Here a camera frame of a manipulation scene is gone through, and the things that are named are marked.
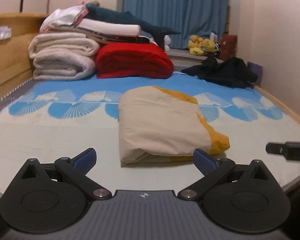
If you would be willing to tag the beige and mustard jacket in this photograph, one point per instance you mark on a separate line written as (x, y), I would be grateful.
(163, 125)

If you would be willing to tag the blue curtain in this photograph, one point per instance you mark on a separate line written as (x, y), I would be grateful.
(189, 17)

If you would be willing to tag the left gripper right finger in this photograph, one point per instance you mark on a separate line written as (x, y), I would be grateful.
(214, 171)

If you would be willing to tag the yellow plush toys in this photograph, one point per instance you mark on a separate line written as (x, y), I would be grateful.
(199, 46)

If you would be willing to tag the wooden bed frame rail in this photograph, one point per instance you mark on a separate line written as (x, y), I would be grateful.
(278, 103)

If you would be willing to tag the blue fan pattern bedsheet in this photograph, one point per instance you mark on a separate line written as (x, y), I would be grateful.
(53, 119)

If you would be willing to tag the tissue pack on headboard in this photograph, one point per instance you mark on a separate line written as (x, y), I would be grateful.
(5, 32)

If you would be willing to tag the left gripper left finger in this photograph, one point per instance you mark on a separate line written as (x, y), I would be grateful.
(75, 170)

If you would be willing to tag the black clothes pile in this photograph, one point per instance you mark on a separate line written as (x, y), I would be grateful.
(232, 73)

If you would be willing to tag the white plush toy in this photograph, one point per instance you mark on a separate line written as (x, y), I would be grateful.
(167, 42)

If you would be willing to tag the wooden headboard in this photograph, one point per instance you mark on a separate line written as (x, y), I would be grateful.
(15, 65)

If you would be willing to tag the pink white garment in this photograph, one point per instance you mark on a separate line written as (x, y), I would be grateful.
(69, 16)

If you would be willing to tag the purple bag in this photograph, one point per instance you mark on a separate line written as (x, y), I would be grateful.
(257, 69)

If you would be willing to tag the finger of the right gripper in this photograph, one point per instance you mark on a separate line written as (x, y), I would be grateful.
(275, 148)

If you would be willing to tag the dark red cushion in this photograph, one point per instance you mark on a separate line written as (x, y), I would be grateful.
(228, 46)

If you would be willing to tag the red folded blanket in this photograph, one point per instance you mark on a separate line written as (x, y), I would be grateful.
(132, 59)

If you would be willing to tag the blue shark plush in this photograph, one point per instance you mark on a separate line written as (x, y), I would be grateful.
(95, 12)

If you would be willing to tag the white folded quilt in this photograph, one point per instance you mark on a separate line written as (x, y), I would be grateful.
(63, 56)

